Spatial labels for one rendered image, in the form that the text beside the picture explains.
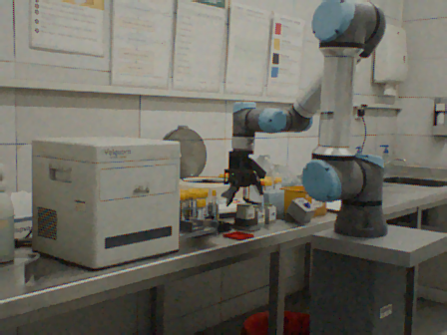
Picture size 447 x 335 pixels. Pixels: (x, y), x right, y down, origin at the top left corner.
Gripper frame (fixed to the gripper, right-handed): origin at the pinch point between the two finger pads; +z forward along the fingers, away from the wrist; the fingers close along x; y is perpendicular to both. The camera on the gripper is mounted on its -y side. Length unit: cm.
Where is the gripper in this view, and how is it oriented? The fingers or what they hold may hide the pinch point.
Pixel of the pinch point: (245, 209)
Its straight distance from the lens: 186.8
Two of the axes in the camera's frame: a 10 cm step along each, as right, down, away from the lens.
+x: 7.4, 0.9, -6.6
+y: -6.7, 0.6, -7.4
